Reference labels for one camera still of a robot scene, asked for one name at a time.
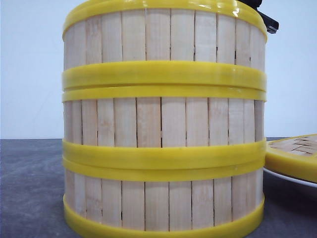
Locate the front bamboo steamer basket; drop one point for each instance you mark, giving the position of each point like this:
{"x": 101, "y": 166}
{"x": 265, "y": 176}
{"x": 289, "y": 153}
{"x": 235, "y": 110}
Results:
{"x": 230, "y": 207}

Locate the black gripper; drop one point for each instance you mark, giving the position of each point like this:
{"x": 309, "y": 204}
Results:
{"x": 271, "y": 25}

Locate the yellow rimmed steamer lid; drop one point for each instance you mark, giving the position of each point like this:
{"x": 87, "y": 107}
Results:
{"x": 293, "y": 157}

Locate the white plate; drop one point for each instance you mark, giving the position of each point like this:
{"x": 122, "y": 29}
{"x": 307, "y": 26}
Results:
{"x": 291, "y": 179}

